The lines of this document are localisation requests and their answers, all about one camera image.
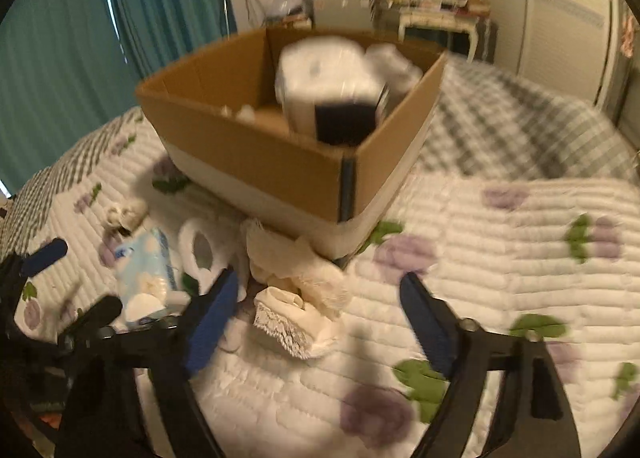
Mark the white dressing table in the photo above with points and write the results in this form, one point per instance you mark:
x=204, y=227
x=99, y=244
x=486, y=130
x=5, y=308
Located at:
x=440, y=18

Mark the brown cardboard box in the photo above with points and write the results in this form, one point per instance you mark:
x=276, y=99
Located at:
x=260, y=163

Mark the pink hanging ornament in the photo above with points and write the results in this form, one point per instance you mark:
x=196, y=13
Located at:
x=628, y=36

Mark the grey checked blanket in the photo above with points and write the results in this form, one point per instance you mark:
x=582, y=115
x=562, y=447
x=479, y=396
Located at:
x=515, y=123

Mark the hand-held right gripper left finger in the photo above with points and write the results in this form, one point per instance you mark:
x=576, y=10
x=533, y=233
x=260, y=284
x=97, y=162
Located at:
x=210, y=325

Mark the blue tissue pack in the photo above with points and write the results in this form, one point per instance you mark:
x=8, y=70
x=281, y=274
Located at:
x=147, y=268

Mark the white toilet paper pack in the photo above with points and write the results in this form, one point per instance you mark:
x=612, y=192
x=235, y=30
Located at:
x=325, y=83

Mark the teal curtain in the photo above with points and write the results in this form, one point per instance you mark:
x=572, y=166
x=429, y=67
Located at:
x=100, y=38

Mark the white floral quilt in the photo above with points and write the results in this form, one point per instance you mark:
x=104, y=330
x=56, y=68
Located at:
x=500, y=258

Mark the white wardrobe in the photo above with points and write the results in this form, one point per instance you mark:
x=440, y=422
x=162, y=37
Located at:
x=555, y=13

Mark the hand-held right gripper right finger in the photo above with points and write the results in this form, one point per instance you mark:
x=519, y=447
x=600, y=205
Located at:
x=425, y=330

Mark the cream lace cloth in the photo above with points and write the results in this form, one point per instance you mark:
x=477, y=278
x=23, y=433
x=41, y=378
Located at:
x=300, y=288

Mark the cluttered television cabinet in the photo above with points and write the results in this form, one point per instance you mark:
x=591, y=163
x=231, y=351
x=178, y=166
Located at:
x=340, y=8

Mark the white tape roll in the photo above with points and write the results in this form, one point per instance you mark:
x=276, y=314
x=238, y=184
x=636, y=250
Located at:
x=192, y=258

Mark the small crumpled white cloth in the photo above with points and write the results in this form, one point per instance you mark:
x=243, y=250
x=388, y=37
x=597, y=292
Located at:
x=125, y=214

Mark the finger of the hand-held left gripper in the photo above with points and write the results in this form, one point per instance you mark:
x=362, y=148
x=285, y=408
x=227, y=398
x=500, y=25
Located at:
x=47, y=251
x=95, y=314

